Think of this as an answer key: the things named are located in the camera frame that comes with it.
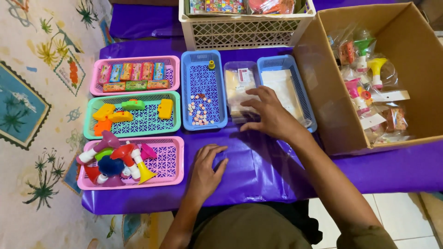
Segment green plastic toy piece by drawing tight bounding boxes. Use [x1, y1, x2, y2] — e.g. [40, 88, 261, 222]
[121, 99, 146, 111]

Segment stack of white paper cards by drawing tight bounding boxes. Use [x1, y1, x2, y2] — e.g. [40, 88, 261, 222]
[260, 69, 312, 128]

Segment person's left hand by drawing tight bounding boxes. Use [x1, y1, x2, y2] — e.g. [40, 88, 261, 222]
[189, 144, 230, 195]

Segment white plastic crate with goods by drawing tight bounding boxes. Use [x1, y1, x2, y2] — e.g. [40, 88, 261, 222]
[179, 0, 316, 51]

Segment pile of plastic toy trumpets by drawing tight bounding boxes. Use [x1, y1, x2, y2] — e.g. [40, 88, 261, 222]
[76, 130, 159, 187]

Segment pink tray with solid rim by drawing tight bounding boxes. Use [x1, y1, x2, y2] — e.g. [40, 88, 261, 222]
[90, 56, 181, 97]

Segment scatter of small pale beads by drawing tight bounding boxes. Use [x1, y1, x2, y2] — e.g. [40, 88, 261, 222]
[187, 93, 215, 126]

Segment purple plastic table sheet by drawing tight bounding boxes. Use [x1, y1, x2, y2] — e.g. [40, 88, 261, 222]
[81, 0, 443, 215]

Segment green plastic mesh tray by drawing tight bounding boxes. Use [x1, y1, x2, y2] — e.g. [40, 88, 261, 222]
[83, 91, 181, 140]

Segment yellow and red toy piece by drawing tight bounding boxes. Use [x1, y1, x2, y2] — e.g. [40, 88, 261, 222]
[108, 111, 134, 123]

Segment heap of bagged toy trumpets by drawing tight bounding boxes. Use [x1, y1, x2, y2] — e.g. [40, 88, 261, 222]
[327, 29, 412, 144]

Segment blue plastic mesh tray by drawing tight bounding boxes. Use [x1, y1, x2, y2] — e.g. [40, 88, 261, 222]
[257, 55, 318, 133]
[181, 50, 228, 131]

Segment patterned floor mat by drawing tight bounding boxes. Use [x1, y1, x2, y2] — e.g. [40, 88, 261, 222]
[0, 0, 174, 249]

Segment orange plastic toy piece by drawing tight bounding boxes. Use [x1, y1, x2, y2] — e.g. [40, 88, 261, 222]
[93, 119, 113, 137]

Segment brown cardboard box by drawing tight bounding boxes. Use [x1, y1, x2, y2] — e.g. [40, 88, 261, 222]
[293, 2, 443, 156]

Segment yellow plastic toy piece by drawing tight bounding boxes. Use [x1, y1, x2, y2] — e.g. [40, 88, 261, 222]
[158, 99, 174, 120]
[92, 103, 116, 122]

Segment person's right hand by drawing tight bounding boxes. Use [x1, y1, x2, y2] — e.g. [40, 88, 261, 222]
[240, 85, 309, 144]

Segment pink plastic mesh tray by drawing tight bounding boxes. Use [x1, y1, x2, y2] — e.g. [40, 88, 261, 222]
[77, 136, 185, 191]

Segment person's olive green shirt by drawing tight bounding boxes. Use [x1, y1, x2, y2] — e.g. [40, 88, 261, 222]
[189, 203, 398, 249]

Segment rows of colourful small boxes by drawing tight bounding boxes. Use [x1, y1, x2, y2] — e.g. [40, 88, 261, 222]
[98, 62, 171, 93]

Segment stack of clear plastic bags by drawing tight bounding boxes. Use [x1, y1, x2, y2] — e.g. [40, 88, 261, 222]
[224, 61, 263, 124]

